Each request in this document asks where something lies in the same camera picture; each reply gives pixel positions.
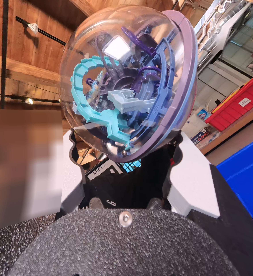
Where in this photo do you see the wipes canister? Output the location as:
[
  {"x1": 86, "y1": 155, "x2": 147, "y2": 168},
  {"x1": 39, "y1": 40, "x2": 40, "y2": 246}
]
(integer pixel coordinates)
[{"x1": 198, "y1": 109, "x2": 211, "y2": 121}]

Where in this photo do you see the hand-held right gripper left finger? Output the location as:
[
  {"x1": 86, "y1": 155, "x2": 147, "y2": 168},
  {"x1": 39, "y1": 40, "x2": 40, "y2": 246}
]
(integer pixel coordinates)
[{"x1": 62, "y1": 130, "x2": 86, "y2": 215}]

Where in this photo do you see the red plastic bin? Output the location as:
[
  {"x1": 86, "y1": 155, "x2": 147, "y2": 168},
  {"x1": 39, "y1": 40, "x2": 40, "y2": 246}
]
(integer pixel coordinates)
[{"x1": 206, "y1": 69, "x2": 253, "y2": 132}]

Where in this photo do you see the black framed tag sign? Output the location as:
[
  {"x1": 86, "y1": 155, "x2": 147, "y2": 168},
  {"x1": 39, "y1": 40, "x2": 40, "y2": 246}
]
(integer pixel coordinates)
[{"x1": 87, "y1": 161, "x2": 123, "y2": 181}]

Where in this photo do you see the person's black sweatshirt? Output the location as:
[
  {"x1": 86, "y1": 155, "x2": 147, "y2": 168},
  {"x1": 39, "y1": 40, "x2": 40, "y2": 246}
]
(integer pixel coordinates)
[{"x1": 86, "y1": 147, "x2": 174, "y2": 209}]

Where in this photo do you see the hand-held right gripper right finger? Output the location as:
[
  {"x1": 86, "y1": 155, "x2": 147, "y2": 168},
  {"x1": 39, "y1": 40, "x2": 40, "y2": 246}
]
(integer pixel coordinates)
[{"x1": 163, "y1": 132, "x2": 220, "y2": 217}]

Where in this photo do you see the blue plastic bin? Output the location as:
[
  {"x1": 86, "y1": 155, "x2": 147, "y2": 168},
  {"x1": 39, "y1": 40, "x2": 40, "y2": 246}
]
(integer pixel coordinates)
[{"x1": 216, "y1": 134, "x2": 253, "y2": 233}]

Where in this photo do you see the blue glove box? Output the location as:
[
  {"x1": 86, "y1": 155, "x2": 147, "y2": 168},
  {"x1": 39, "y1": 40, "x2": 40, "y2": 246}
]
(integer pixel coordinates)
[{"x1": 191, "y1": 130, "x2": 222, "y2": 147}]

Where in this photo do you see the clear plastic maze ball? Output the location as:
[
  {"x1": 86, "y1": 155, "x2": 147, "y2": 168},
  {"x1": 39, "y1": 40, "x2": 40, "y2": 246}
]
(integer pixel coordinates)
[{"x1": 59, "y1": 5, "x2": 199, "y2": 163}]

